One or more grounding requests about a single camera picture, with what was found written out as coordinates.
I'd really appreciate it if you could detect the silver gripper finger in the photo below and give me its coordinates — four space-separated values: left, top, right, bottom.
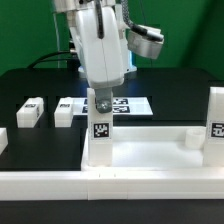
95 88 112 114

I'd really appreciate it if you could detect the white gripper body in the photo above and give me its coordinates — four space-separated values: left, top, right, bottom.
67 6 124 89

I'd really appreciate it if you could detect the white desk top tray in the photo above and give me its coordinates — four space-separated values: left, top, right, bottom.
81 126 224 174

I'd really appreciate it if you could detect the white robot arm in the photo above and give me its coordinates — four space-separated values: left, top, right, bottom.
53 0 136 113

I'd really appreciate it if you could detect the white front fence bar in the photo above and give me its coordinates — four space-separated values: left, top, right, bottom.
0 168 224 201

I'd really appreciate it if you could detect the white left side block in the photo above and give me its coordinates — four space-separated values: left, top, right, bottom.
0 128 8 155

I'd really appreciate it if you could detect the marker tag base plate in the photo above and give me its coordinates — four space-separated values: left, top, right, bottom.
73 97 153 116

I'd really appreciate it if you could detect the black thick cable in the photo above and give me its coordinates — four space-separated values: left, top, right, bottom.
27 36 84 70

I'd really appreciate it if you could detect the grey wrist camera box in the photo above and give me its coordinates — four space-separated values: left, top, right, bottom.
128 24 164 59

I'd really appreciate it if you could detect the thin grey cable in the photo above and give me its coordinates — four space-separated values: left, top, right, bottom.
51 13 62 69

